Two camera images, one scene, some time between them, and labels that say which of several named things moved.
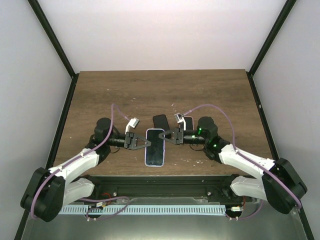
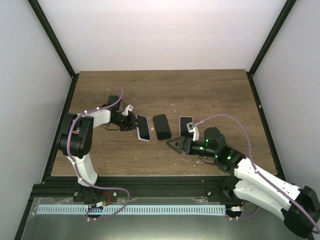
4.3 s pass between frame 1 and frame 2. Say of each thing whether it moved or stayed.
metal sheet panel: stayed
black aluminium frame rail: stayed
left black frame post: stayed
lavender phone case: moved
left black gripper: moved
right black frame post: stayed
